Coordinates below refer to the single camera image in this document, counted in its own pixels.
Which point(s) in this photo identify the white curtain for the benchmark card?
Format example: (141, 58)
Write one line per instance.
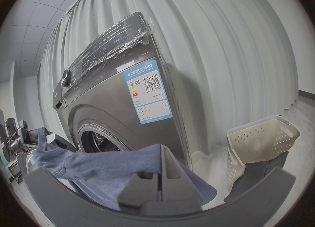
(221, 48)

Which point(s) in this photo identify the grey washing machine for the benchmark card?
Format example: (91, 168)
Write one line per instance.
(137, 93)

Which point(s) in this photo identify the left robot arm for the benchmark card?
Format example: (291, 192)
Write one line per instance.
(16, 142)

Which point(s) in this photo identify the cream laundry basket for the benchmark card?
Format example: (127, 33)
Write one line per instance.
(258, 137)

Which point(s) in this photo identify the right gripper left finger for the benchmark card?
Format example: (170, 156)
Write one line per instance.
(141, 191)

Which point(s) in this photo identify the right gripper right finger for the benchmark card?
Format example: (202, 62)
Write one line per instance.
(177, 186)

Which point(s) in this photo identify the blue shirt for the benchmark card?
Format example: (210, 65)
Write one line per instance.
(98, 164)

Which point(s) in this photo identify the heap of dark clothes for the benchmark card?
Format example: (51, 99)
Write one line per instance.
(256, 176)

